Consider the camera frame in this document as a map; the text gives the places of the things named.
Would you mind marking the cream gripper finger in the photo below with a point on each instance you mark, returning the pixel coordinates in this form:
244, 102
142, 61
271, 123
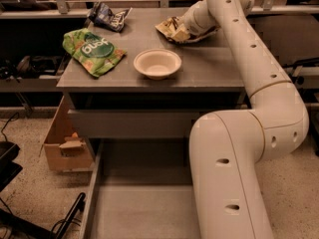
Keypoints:
180, 35
174, 22

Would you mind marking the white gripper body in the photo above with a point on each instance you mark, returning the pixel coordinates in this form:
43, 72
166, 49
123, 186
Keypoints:
189, 26

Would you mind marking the brown chip bag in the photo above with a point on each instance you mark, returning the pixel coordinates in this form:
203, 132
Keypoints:
162, 28

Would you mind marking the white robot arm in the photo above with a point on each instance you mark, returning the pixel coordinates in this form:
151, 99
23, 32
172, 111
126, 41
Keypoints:
224, 146

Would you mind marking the grey drawer cabinet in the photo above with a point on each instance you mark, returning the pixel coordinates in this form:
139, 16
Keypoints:
158, 89

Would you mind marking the blue chip bag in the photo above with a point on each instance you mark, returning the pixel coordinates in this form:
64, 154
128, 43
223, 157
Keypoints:
103, 16

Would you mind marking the green chip bag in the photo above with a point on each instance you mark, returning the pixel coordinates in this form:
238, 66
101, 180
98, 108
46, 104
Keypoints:
96, 54

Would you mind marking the closed grey top drawer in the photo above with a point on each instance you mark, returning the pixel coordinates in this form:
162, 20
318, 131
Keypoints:
124, 124

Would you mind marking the open grey middle drawer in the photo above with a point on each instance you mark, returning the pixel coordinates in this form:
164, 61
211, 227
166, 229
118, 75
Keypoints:
141, 189

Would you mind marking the white paper bowl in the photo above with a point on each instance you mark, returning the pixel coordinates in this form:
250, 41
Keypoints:
157, 64

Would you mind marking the cardboard box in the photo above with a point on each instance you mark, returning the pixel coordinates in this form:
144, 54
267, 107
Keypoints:
65, 150

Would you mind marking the black chair base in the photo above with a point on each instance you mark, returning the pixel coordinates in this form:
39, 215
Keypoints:
22, 209

